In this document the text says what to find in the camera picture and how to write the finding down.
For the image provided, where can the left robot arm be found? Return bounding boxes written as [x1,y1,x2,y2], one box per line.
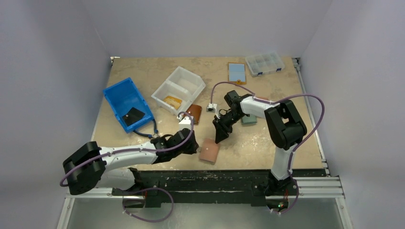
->
[59,128,199,195]

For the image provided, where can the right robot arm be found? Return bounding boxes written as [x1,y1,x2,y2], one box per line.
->
[213,91,307,195]

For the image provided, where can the green card holder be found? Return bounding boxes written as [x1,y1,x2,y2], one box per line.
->
[241,114,257,126]

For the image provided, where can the brown leather card holder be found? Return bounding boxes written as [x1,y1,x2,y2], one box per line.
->
[186,104,202,125]

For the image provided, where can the gold credit card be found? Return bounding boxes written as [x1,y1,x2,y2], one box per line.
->
[163,95,182,110]

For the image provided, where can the orange open card holder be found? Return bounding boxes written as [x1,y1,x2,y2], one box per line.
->
[228,62,246,84]

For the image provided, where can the black card holder in bin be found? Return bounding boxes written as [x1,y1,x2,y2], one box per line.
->
[122,107,145,126]

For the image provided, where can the white double compartment bin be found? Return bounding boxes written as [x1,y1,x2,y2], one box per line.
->
[151,66,206,115]

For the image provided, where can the clear plastic organizer box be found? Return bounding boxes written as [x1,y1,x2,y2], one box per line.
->
[245,52,285,77]

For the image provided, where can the blue plastic bin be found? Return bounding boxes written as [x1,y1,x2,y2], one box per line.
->
[103,77,155,133]

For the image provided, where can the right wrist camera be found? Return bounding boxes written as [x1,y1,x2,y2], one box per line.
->
[206,103,217,113]

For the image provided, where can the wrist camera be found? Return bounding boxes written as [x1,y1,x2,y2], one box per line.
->
[206,103,217,113]
[178,114,193,131]

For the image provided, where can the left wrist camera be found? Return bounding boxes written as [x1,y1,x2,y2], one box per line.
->
[178,114,193,131]

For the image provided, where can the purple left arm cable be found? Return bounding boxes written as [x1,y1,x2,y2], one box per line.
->
[59,111,194,223]

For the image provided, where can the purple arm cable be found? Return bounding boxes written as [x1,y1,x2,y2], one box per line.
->
[210,82,326,216]
[59,111,194,223]

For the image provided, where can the blue handled wire cutters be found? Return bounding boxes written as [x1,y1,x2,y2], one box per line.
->
[133,119,159,139]

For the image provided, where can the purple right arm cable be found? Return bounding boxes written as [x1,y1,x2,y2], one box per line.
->
[210,82,326,216]

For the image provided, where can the black mounting base plate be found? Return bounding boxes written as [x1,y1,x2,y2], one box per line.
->
[112,169,326,208]

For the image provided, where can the aluminium frame rail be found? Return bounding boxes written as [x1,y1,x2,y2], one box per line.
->
[66,57,349,229]

